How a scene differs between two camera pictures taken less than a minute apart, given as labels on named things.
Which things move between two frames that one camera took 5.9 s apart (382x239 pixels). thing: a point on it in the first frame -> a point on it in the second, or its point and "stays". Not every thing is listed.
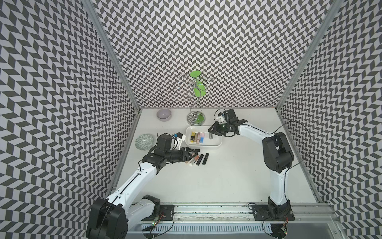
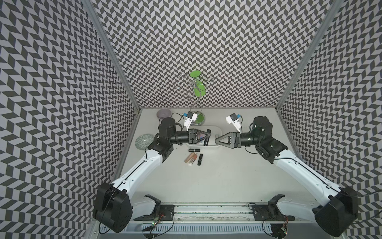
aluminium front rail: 242,213 stays
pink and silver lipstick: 193,161 stays
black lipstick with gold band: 205,159 -> 206,141
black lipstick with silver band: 200,159 stays
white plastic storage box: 217,140 stays
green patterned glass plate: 144,142 stays
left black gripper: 187,154 -> 192,133
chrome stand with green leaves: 197,85 stays
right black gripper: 216,130 -> 234,138
